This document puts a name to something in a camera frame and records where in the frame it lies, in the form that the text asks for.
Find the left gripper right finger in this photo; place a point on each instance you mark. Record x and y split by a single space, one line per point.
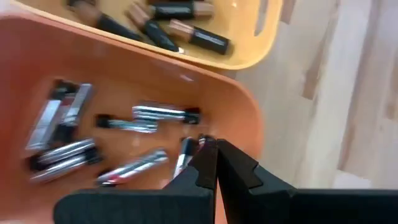
311 208

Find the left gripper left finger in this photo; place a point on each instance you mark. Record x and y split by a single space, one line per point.
140 208

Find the silver AA battery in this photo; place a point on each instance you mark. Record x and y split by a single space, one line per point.
185 155
43 127
77 104
66 148
130 125
161 112
133 168
59 169

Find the yellow plastic bin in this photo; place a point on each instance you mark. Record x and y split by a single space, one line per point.
245 46

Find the orange plastic bin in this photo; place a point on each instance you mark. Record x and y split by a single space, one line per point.
124 81

